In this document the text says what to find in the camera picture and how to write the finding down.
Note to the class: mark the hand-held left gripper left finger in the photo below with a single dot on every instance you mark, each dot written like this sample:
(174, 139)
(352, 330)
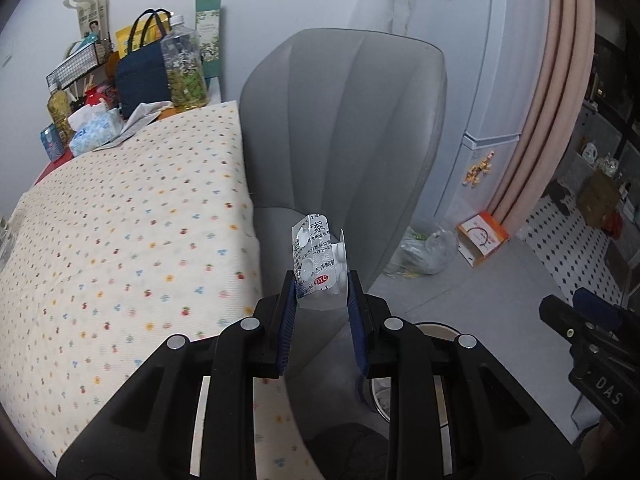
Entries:
(286, 320)

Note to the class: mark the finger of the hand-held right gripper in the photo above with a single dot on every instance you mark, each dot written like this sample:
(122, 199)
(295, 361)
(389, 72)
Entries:
(597, 307)
(565, 317)

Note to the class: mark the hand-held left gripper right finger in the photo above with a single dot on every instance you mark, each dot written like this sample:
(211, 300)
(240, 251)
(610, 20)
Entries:
(356, 330)

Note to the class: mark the clear pill blister pack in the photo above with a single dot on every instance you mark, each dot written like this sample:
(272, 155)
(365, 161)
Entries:
(317, 265)

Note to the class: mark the white trash bin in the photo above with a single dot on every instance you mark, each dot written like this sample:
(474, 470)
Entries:
(440, 331)

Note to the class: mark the clear plastic bag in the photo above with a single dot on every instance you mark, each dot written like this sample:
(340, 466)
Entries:
(425, 252)

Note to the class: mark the brown cardboard box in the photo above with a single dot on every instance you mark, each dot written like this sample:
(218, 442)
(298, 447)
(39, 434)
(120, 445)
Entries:
(597, 197)

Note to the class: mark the orange white box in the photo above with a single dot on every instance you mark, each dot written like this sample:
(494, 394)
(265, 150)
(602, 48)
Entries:
(482, 237)

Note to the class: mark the black floor item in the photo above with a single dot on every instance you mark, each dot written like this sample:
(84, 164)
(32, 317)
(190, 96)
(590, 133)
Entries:
(560, 192)

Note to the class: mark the gold fridge magnet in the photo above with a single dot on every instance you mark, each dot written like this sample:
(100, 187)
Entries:
(480, 167)

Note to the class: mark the floral cream tablecloth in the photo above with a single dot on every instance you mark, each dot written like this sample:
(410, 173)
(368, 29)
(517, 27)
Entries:
(125, 235)

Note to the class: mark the grey upholstered chair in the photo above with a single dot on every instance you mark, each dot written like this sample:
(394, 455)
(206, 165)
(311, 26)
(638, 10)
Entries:
(340, 135)

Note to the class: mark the pink curtain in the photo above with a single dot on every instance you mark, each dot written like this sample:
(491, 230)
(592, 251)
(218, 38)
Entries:
(545, 110)

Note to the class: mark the dark shelving unit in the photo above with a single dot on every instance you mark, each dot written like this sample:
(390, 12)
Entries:
(612, 85)

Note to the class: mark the clear floral plastic bottle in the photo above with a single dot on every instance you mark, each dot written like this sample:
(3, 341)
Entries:
(185, 70)

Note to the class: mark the blue white tissue pack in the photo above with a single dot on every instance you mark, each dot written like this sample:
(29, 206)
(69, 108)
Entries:
(95, 129)

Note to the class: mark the white fridge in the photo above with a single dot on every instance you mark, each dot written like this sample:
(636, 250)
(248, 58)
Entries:
(475, 60)

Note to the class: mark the navy lunch bag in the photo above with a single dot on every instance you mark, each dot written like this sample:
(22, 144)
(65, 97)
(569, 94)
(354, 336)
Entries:
(142, 80)

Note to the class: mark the red table cover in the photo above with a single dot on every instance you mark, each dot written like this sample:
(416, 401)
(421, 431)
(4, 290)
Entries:
(50, 167)

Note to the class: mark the tall green box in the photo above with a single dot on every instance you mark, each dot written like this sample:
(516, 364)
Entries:
(209, 30)

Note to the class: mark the yellow oil bottle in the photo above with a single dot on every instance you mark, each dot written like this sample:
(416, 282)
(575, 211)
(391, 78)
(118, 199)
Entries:
(60, 115)

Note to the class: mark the brown round item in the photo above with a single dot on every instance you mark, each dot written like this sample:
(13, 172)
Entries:
(112, 61)

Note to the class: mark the yellow packet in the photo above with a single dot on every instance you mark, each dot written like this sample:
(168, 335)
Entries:
(124, 36)

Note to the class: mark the teal packet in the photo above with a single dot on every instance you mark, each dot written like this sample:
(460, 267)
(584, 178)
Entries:
(91, 37)

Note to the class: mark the cream printed paper bag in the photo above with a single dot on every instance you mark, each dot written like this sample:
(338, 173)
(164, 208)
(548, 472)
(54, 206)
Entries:
(92, 15)

